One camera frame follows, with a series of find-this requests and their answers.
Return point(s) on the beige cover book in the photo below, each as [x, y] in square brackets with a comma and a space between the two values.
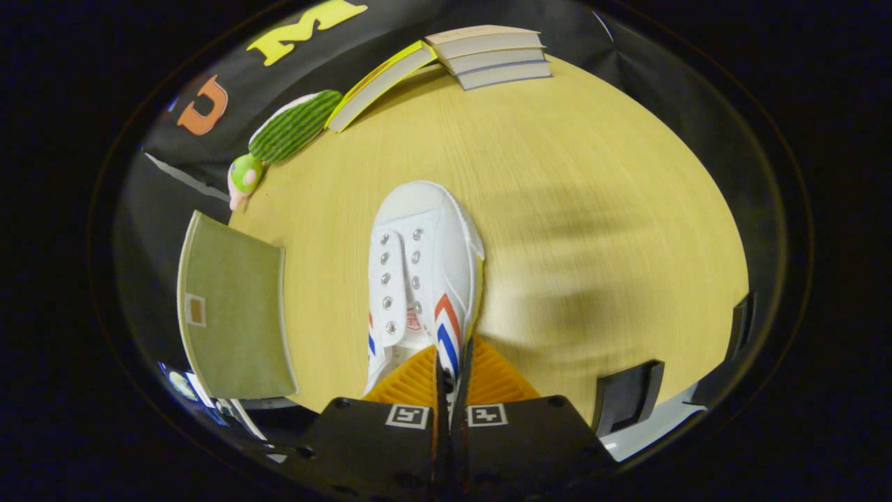
[488, 38]

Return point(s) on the thin pale book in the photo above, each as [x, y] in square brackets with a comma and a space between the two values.
[498, 60]
[509, 75]

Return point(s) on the pink and green plush toy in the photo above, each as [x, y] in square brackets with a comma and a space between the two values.
[244, 178]

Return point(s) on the computer monitor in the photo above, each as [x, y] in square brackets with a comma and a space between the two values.
[191, 394]

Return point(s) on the yellow book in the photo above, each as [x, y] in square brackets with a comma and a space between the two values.
[380, 84]

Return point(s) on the watermelon slice plush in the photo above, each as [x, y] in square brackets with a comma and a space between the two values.
[293, 125]

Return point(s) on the white striped canvas shoe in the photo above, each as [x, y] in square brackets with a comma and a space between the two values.
[439, 244]

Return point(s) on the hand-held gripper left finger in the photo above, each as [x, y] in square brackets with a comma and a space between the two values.
[369, 450]

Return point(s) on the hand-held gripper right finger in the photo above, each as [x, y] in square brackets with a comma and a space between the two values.
[529, 450]

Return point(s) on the white desk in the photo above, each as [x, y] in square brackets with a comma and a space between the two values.
[254, 429]

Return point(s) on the grey-green fabric storage box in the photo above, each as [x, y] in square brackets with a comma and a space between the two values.
[237, 314]

